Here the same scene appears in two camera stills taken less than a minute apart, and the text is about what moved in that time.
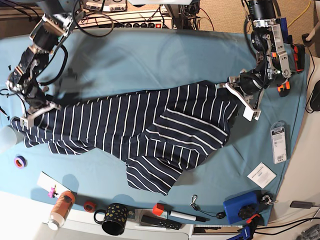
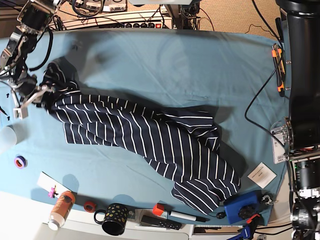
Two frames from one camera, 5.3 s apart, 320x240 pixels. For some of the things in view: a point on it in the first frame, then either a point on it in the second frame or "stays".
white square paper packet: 262,175 stays
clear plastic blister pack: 278,132 stays
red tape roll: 89,206 stays
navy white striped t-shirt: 160,133 -> 181,145
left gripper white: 24,120 -> 47,98
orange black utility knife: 283,89 stays
